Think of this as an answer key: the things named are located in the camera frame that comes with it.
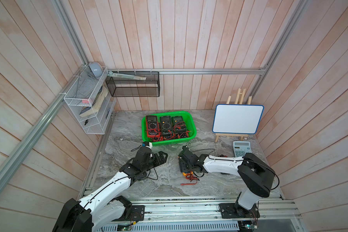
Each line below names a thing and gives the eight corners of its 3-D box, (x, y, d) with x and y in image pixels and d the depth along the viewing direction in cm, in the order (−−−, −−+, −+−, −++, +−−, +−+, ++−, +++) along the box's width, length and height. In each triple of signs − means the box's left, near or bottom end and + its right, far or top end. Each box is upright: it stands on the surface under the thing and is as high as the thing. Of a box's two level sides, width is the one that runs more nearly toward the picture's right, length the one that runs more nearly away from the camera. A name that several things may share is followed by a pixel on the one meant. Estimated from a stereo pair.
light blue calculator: (234, 156, 96) (236, 154, 94) (230, 143, 103) (231, 140, 101) (253, 156, 96) (255, 154, 94) (247, 143, 103) (249, 140, 101)
